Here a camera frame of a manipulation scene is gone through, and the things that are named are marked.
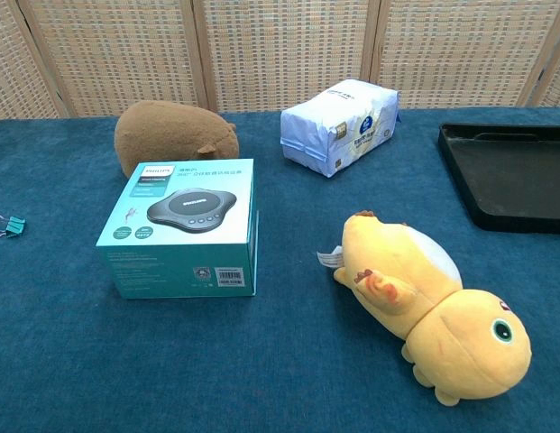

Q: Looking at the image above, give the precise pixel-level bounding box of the white tissue pack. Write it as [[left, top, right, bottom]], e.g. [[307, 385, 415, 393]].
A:
[[280, 78, 402, 179]]

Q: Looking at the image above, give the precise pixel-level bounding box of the small blue binder clip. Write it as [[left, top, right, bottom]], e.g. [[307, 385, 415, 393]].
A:
[[0, 214, 27, 239]]

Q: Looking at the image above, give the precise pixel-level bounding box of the blue felt table cover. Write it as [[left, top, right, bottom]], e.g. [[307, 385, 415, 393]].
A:
[[0, 106, 560, 433]]

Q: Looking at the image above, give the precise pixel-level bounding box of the teal Philips speaker box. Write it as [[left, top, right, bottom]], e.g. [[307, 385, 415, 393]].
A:
[[95, 158, 260, 300]]

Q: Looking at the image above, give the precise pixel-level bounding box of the yellow plush chick toy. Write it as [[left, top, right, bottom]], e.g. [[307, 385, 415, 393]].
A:
[[317, 209, 533, 407]]

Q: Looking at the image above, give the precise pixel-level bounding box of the brown plush toy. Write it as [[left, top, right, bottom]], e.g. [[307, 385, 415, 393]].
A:
[[114, 99, 241, 180]]

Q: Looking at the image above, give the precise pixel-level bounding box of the black plastic tray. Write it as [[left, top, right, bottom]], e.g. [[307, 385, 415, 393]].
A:
[[437, 122, 560, 235]]

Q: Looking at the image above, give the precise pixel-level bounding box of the woven bamboo folding screen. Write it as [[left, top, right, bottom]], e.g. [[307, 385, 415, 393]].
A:
[[0, 0, 560, 122]]

